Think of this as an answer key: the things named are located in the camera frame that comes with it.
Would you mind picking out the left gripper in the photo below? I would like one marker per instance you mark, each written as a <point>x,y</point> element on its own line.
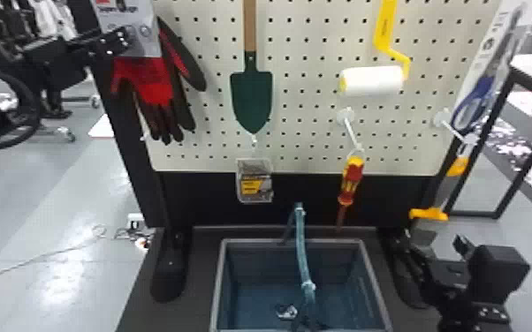
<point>118,41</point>

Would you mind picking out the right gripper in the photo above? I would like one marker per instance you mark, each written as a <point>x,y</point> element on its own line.
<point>449,282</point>

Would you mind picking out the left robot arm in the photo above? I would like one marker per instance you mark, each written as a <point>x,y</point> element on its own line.
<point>82,47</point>

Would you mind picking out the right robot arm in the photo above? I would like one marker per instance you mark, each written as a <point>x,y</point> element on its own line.
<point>470,320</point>

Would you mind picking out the yellow bar clamp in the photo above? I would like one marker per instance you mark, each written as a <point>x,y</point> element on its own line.
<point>428,213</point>

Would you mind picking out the red and black gloves pair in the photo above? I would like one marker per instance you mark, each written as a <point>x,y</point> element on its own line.
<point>152,86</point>

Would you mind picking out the black chair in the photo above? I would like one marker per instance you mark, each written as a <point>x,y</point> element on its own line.
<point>55,69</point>

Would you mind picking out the red yellow screwdriver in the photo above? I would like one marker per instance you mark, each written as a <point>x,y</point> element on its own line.
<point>350,178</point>

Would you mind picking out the green garden trowel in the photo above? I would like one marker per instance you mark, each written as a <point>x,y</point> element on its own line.
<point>251,99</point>

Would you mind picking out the white power strip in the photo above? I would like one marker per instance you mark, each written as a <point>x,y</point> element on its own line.
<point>132,229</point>

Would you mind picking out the yellow paint roller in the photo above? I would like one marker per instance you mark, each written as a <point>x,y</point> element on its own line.
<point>370,81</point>

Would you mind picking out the blue scissors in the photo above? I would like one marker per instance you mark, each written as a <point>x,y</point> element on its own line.
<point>488,55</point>

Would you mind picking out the white pegboard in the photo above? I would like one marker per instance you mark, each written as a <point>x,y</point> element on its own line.
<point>303,139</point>

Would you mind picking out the clear box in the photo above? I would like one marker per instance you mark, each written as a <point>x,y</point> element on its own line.
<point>254,183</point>

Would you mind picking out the blue basket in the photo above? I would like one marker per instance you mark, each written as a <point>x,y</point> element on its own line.
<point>266,278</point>

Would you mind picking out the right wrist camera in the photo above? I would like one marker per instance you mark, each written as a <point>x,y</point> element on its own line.
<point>500,273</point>

